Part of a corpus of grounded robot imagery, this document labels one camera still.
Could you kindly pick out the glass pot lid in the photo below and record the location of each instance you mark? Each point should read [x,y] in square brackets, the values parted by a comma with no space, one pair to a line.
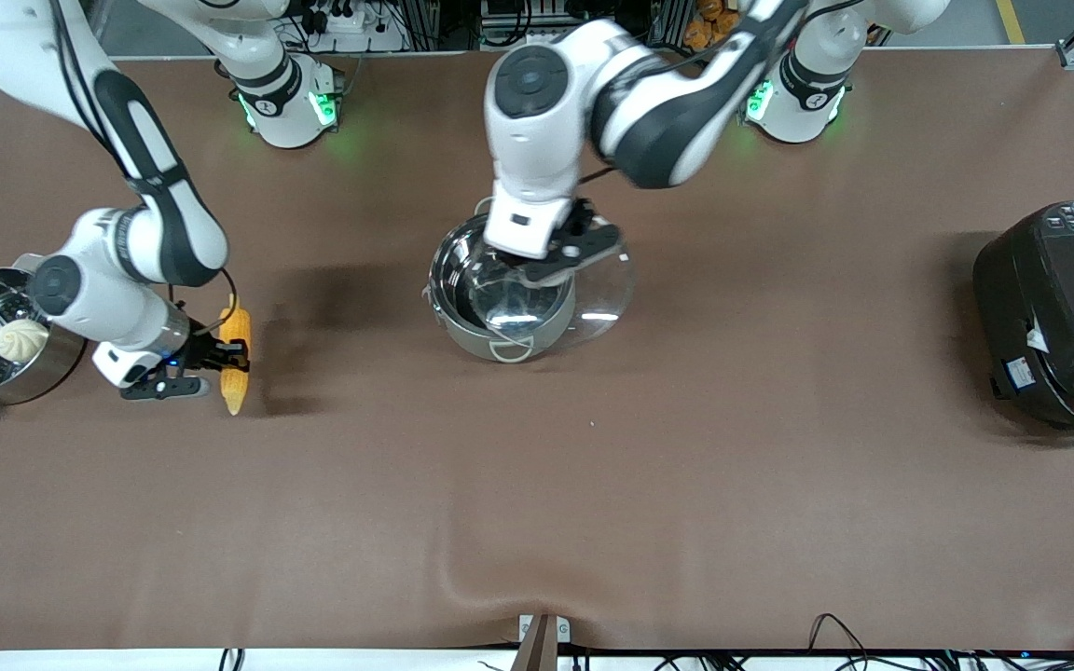
[607,298]

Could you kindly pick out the black rice cooker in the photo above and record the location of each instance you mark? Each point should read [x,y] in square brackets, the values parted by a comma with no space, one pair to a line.
[1068,317]

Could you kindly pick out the white paper scrap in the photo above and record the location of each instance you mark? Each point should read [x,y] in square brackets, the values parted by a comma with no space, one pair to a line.
[1038,337]

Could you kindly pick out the bag of orange snacks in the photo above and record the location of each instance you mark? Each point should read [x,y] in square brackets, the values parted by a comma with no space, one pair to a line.
[707,23]

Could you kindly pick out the steel steamer pot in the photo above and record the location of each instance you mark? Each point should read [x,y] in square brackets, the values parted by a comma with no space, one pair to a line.
[57,359]

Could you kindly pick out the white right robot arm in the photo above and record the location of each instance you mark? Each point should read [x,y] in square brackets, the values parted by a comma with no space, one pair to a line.
[164,205]

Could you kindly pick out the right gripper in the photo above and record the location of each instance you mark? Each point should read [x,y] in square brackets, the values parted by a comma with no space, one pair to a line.
[199,352]

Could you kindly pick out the white power strip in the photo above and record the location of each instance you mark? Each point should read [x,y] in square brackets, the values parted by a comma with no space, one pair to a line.
[343,19]

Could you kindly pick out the white steamed bun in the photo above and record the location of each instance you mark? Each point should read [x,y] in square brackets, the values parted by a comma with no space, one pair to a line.
[22,340]

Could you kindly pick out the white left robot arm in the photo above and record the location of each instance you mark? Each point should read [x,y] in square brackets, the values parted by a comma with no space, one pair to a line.
[658,112]

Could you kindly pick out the brown table cloth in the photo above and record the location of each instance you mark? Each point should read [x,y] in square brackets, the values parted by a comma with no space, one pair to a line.
[686,485]

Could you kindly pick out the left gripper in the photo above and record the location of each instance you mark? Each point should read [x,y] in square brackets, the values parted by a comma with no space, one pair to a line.
[580,224]

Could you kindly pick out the steel cooking pot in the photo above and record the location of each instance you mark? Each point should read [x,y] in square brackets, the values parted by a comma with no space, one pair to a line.
[511,349]

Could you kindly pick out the yellow corn cob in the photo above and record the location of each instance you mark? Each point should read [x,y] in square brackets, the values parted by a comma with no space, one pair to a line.
[237,391]

